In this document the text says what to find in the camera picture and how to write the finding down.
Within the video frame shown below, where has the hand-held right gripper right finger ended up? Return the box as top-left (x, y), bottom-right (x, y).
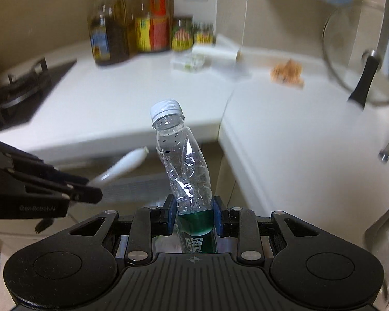
top-left (214, 197), bottom-right (321, 264)

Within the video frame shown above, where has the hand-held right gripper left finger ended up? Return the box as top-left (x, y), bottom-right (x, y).
top-left (71, 196), bottom-right (176, 264)

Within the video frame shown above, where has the dark sauce bottle yellow cap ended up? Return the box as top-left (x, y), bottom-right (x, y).
top-left (113, 0), bottom-right (137, 54)

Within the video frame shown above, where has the beige kitchen cabinet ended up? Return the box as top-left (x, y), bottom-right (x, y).
top-left (61, 142), bottom-right (247, 254)

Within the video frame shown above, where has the small yellow label jar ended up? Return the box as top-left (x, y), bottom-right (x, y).
top-left (194, 22), bottom-right (216, 45)

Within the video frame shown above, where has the glass pot lid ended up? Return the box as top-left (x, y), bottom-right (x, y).
top-left (322, 0), bottom-right (389, 111)

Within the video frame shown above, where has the soy sauce bottle orange handle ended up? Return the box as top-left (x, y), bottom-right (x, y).
top-left (134, 0), bottom-right (171, 53)

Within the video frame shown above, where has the green label jar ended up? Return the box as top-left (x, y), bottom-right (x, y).
top-left (171, 17), bottom-right (195, 52)

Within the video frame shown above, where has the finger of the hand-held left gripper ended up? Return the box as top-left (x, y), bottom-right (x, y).
top-left (6, 170), bottom-right (103, 203)
top-left (0, 138), bottom-right (89, 185)

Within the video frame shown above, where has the clear plastic wrapper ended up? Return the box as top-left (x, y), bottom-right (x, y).
top-left (171, 55), bottom-right (206, 72)

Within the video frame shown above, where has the stainless steel sink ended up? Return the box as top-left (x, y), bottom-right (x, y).
top-left (364, 213), bottom-right (389, 300)

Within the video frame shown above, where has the silver cabinet vent grille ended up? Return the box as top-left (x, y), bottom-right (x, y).
top-left (100, 181), bottom-right (170, 202)

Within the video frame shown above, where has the black gas stove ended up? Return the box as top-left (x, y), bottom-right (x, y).
top-left (0, 57), bottom-right (78, 131)

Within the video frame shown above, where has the brown food scrap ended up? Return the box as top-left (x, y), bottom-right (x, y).
top-left (270, 59), bottom-right (306, 89)

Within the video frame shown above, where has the clear plastic bottle green label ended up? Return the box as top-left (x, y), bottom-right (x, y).
top-left (150, 99), bottom-right (219, 254)

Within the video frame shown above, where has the white medicine box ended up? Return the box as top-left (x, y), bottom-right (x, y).
top-left (191, 43), bottom-right (242, 63)

